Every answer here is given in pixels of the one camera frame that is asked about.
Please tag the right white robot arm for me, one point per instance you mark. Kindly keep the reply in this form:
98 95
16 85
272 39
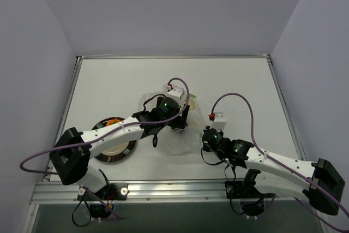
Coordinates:
318 182

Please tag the clear printed plastic bag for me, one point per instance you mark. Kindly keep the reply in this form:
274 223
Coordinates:
178 142

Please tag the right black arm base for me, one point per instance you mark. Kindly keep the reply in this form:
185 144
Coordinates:
255 205

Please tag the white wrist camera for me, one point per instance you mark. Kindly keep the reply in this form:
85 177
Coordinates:
175 93
218 121

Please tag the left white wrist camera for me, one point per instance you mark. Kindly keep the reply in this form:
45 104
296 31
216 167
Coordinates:
175 93

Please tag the yellow fake lemon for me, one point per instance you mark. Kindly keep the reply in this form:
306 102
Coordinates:
192 104

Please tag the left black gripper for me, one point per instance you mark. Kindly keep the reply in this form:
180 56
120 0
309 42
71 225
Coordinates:
181 118

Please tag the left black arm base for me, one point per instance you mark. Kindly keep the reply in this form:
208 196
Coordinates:
99 206

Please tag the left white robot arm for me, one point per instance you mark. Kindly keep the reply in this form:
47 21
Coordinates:
72 152

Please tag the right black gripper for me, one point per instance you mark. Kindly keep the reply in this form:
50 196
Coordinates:
206 145

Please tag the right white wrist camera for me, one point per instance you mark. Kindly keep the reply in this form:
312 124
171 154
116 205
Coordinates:
218 121

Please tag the black rimmed beige plate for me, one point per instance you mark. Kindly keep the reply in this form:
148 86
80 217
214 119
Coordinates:
117 152

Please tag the orange fake fruit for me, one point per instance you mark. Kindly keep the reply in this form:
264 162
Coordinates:
113 121

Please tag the aluminium table frame rail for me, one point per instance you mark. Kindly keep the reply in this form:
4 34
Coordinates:
178 193

